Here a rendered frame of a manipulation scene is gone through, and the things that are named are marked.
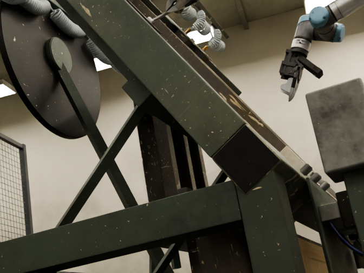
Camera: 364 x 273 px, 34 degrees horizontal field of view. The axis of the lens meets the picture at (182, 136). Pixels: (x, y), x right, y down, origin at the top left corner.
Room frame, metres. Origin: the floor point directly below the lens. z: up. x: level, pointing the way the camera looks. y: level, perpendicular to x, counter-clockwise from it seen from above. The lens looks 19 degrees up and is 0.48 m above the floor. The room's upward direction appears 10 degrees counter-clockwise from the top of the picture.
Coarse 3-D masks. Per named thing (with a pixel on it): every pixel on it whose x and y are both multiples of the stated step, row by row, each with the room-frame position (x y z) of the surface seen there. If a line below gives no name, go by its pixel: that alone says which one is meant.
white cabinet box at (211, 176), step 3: (210, 171) 5.82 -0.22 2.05; (213, 171) 5.82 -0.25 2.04; (216, 171) 5.81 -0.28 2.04; (219, 171) 5.80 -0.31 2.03; (207, 174) 5.83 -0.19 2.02; (210, 174) 5.82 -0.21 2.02; (213, 174) 5.82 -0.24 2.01; (216, 174) 5.81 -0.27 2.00; (207, 177) 5.83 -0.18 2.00; (210, 177) 5.82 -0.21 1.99; (213, 177) 5.82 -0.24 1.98; (216, 177) 5.81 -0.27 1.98; (228, 177) 5.79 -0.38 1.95; (207, 180) 5.83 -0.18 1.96; (210, 180) 5.82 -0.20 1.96; (213, 180) 5.82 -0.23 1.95; (225, 180) 5.80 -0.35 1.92; (228, 180) 5.79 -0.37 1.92; (210, 183) 5.83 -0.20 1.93
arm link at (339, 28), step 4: (336, 24) 2.13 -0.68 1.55; (340, 24) 2.13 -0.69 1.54; (336, 28) 2.12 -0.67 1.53; (340, 28) 2.12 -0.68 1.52; (344, 28) 2.16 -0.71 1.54; (316, 32) 2.16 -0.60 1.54; (332, 32) 2.12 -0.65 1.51; (336, 32) 2.13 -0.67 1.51; (340, 32) 2.13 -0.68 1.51; (344, 32) 2.17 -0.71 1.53; (316, 36) 2.17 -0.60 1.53; (320, 36) 2.16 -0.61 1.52; (324, 36) 2.13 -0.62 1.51; (328, 36) 2.13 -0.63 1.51; (332, 36) 2.14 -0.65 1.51; (336, 36) 2.14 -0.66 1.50; (340, 36) 2.14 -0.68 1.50; (316, 40) 2.20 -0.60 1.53; (320, 40) 2.19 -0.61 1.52; (324, 40) 2.18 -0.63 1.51; (328, 40) 2.17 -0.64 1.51; (332, 40) 2.16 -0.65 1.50; (336, 40) 2.15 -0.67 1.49; (340, 40) 2.15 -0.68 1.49
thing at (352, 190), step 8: (360, 168) 1.20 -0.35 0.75; (344, 176) 1.21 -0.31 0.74; (352, 176) 1.20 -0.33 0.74; (360, 176) 1.20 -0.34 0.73; (352, 184) 1.20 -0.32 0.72; (360, 184) 1.20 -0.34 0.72; (352, 192) 1.21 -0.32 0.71; (360, 192) 1.20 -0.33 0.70; (352, 200) 1.21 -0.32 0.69; (360, 200) 1.20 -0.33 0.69; (352, 208) 1.21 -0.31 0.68; (360, 208) 1.20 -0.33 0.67; (360, 216) 1.20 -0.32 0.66; (360, 224) 1.21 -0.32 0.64; (360, 232) 1.21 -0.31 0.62; (360, 240) 1.21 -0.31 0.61
